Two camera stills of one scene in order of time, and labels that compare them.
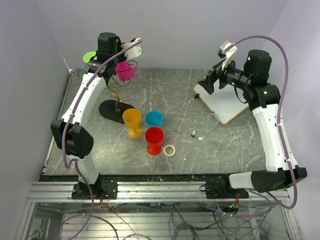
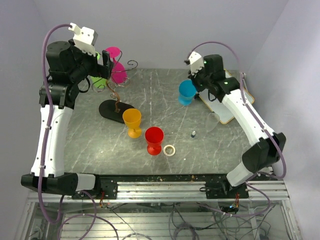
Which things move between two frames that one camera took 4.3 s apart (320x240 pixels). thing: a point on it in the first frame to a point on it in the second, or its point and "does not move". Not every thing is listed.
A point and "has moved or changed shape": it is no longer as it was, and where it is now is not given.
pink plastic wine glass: [124, 70] has moved or changed shape
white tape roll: [166, 153] does not move
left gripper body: [121, 58] to [87, 65]
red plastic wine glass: [154, 136] does not move
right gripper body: [232, 76] to [201, 81]
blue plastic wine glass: [154, 119] to [187, 92]
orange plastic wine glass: [132, 117] does not move
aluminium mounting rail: [56, 192] does not move
